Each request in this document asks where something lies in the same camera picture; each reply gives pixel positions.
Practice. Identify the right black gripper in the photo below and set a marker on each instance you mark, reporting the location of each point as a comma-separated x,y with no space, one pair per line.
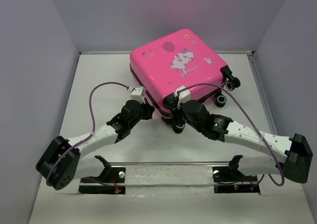
176,118

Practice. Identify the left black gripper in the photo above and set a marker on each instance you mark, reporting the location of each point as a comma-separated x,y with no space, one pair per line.
147,109

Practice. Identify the pink hard-shell suitcase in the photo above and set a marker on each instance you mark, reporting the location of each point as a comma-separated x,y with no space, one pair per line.
180,58

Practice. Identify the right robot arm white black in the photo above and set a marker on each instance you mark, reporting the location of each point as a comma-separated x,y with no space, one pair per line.
289,157

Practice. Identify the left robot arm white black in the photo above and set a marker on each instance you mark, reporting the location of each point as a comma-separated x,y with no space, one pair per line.
59,163

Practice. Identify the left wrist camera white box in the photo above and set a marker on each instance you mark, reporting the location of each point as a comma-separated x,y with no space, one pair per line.
137,93

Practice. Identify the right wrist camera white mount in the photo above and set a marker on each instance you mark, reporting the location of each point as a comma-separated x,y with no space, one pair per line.
182,95

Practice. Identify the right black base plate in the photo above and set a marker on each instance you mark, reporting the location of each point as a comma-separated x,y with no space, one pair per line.
229,182

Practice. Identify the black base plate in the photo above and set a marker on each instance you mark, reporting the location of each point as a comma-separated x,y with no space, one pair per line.
229,182
113,184

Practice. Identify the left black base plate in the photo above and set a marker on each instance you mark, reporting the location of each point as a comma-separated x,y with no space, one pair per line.
113,184

